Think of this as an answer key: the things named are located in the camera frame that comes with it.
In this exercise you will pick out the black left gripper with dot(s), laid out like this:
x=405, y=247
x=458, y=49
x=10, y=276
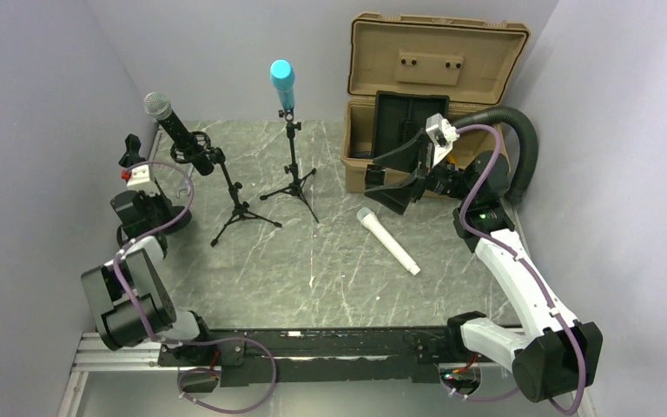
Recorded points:
x=161, y=199

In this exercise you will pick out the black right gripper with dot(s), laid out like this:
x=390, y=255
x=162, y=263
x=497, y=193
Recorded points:
x=407, y=157

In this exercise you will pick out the white microphone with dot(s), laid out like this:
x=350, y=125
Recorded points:
x=369, y=220

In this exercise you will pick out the black round base mic stand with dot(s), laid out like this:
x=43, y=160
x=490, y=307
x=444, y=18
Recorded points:
x=122, y=203

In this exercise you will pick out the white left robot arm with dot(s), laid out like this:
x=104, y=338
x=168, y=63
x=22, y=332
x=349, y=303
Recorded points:
x=126, y=297

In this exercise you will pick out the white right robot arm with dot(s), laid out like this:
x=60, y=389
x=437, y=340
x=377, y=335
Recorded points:
x=556, y=353

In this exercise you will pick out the black tripod stand left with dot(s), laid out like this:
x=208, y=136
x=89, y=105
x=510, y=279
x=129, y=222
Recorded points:
x=240, y=211

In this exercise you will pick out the black tripod stand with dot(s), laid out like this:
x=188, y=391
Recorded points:
x=296, y=187
x=240, y=211

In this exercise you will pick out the black microphone silver grille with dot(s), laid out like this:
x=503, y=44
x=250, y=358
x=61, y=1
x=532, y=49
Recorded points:
x=175, y=126

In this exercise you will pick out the black tripod stand centre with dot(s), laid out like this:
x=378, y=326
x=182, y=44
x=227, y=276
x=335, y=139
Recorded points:
x=296, y=187

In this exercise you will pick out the cyan microphone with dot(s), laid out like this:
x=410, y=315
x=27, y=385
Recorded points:
x=282, y=77

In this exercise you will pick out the silver open-end wrench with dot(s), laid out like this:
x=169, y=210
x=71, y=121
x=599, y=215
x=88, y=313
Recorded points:
x=183, y=190

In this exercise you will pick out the black tool tray insert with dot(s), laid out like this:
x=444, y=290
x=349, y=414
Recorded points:
x=398, y=116

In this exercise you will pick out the tan plastic toolbox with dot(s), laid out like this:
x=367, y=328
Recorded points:
x=469, y=60

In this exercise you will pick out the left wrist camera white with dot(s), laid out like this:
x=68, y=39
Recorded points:
x=139, y=179

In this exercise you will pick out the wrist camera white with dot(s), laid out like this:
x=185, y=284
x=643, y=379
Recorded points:
x=139, y=179
x=442, y=135

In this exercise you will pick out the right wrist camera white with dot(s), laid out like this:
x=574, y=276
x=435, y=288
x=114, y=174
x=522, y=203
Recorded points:
x=442, y=135

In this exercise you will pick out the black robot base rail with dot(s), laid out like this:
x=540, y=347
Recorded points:
x=249, y=356

